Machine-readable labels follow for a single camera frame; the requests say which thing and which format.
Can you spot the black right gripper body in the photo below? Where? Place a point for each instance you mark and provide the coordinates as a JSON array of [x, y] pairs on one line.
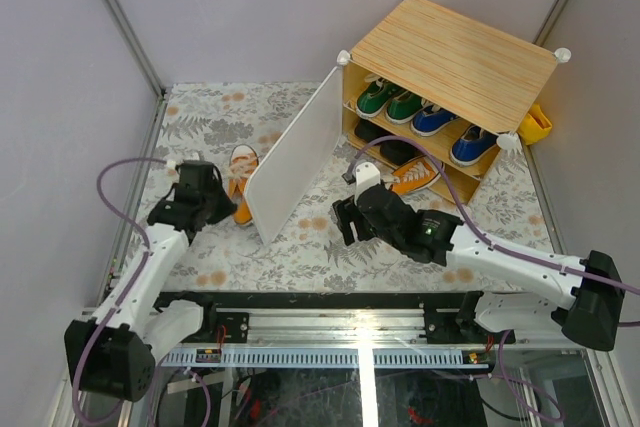
[[384, 234]]

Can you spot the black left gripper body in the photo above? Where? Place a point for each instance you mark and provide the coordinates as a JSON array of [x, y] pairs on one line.
[[219, 202]]

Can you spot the orange sneaker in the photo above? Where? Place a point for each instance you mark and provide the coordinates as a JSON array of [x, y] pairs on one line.
[[243, 163], [413, 176]]

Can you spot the black shoe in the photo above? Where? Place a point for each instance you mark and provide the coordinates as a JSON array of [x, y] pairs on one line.
[[367, 131], [397, 152]]

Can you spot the white cabinet door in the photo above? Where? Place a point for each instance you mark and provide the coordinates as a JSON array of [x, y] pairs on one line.
[[290, 167]]

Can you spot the green sneaker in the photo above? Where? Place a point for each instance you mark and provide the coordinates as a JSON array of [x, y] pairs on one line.
[[375, 97], [404, 107]]

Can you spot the wooden shoe cabinet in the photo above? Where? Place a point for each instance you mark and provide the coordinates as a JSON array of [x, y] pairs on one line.
[[487, 78]]

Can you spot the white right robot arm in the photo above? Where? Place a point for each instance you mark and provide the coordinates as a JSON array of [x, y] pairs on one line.
[[584, 294]]

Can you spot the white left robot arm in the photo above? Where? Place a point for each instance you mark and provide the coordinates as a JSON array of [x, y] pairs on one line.
[[115, 352]]

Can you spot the yellow plastic bin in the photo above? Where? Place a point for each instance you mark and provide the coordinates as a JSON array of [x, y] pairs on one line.
[[535, 126]]

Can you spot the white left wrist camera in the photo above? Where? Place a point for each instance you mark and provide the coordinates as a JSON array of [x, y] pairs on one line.
[[172, 169]]

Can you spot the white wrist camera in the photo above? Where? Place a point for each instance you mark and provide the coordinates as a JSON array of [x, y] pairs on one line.
[[362, 176], [172, 169]]

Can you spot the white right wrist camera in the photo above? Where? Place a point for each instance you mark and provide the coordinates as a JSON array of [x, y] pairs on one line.
[[362, 176]]

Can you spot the aluminium rail frame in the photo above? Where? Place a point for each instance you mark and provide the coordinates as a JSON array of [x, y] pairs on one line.
[[262, 327]]

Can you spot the grey slotted cable duct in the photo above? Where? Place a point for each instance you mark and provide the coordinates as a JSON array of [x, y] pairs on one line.
[[320, 358]]

